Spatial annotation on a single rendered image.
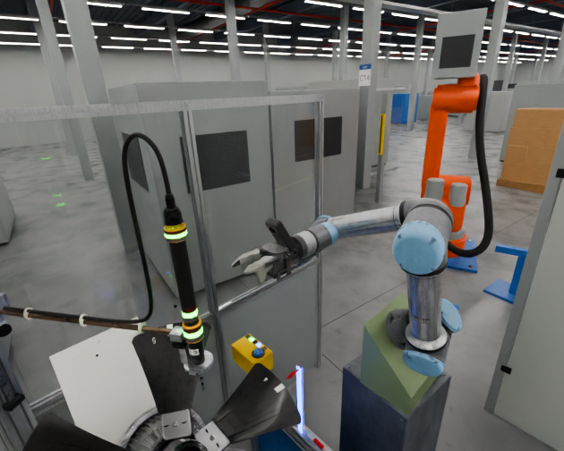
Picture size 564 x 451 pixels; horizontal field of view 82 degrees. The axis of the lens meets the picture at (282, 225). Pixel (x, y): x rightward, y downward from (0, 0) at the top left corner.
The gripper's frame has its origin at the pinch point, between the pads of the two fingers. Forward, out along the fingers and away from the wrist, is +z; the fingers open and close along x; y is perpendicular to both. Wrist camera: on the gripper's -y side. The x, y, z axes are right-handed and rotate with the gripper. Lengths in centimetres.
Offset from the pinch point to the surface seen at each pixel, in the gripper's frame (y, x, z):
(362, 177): 136, 341, -569
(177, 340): 12.8, 1.4, 18.9
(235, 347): 59, 34, -16
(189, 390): 34.0, 5.9, 16.9
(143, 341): 25.0, 22.6, 21.0
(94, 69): -78, 404, -88
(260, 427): 48.5, -7.0, 3.6
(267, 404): 47.6, -3.4, -2.0
